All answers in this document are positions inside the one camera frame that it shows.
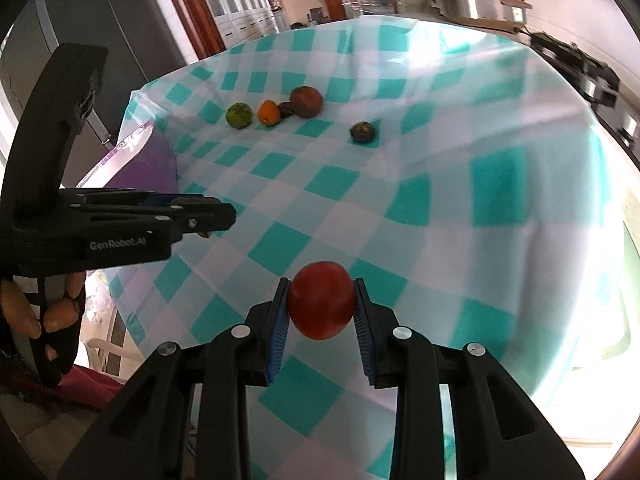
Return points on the orange tangerine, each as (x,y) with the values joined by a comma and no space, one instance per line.
(268,112)

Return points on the person's left hand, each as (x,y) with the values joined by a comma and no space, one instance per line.
(60,310)

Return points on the green apple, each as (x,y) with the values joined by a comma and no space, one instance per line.
(239,115)

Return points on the white box with purple rim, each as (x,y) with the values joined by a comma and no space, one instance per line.
(145,160)

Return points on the grey refrigerator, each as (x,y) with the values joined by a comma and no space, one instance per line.
(100,35)

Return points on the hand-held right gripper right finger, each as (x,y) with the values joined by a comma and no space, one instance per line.
(363,337)

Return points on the teal white checked tablecloth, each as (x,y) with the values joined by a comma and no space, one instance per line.
(400,185)

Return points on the dark passion fruit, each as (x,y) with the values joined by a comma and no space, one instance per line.
(362,132)
(286,109)

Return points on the white plastic chair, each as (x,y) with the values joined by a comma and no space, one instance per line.
(102,350)

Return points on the dark red pomegranate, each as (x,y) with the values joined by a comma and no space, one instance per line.
(306,101)

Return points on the pink cloth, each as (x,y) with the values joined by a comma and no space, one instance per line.
(87,385)

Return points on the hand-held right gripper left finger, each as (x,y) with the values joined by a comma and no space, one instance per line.
(278,332)

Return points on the red tomato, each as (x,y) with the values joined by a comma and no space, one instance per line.
(320,300)

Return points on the brown wooden door frame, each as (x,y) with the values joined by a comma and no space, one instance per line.
(192,5)

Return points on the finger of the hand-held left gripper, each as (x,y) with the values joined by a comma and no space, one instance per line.
(120,196)
(200,217)

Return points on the white glass-door cabinet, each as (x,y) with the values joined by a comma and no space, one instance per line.
(240,0)

